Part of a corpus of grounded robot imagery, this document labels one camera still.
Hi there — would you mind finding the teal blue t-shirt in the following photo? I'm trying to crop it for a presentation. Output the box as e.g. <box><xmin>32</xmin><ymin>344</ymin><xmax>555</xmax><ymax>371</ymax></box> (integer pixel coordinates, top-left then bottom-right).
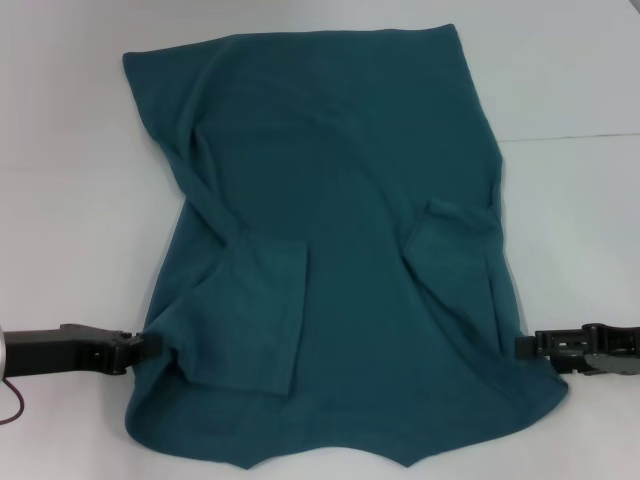
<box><xmin>121</xmin><ymin>23</ymin><xmax>569</xmax><ymax>458</ymax></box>

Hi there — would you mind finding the left arm cable with plug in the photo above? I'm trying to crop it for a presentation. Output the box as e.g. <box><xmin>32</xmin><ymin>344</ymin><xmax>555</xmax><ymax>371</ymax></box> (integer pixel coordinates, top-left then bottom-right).
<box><xmin>0</xmin><ymin>377</ymin><xmax>27</xmax><ymax>428</ymax></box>

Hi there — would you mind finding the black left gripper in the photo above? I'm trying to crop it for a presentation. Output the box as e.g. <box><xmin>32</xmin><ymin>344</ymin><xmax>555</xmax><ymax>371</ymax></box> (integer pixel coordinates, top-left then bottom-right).
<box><xmin>4</xmin><ymin>322</ymin><xmax>164</xmax><ymax>377</ymax></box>

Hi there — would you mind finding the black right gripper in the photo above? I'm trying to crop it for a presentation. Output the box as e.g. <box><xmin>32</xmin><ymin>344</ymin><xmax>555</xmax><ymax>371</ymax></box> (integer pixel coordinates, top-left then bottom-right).
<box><xmin>514</xmin><ymin>323</ymin><xmax>640</xmax><ymax>378</ymax></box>

